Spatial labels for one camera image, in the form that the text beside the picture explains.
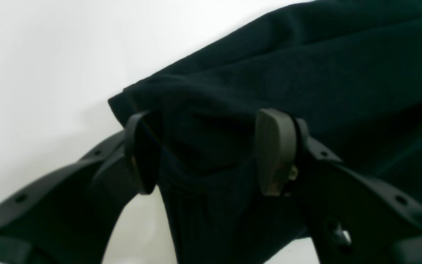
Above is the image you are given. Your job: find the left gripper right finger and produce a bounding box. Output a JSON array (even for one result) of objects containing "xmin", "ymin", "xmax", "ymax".
[{"xmin": 255, "ymin": 109, "xmax": 422, "ymax": 264}]

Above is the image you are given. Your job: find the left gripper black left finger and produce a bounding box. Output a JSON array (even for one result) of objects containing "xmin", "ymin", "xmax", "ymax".
[{"xmin": 0, "ymin": 111, "xmax": 162, "ymax": 264}]

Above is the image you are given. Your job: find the black t-shirt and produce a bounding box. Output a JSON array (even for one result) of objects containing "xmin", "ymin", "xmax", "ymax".
[{"xmin": 108, "ymin": 0, "xmax": 422, "ymax": 264}]

